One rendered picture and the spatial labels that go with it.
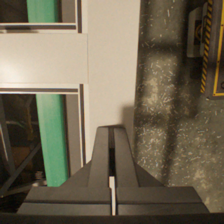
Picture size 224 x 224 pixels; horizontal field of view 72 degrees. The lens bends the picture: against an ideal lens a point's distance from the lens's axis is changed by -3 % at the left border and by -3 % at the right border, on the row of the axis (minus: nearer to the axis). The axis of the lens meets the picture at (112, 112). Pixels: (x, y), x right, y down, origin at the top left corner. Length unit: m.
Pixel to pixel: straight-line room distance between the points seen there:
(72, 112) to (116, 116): 0.10
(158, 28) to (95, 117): 1.03
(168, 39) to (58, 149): 1.02
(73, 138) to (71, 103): 0.06
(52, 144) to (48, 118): 0.04
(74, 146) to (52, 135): 0.04
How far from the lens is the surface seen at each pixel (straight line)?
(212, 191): 1.80
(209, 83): 0.91
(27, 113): 0.97
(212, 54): 0.91
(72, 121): 0.25
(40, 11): 0.24
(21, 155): 1.06
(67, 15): 0.24
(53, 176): 0.29
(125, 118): 0.15
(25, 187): 1.10
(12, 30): 0.23
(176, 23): 1.19
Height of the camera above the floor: 1.08
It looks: 73 degrees down
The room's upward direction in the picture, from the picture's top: 176 degrees clockwise
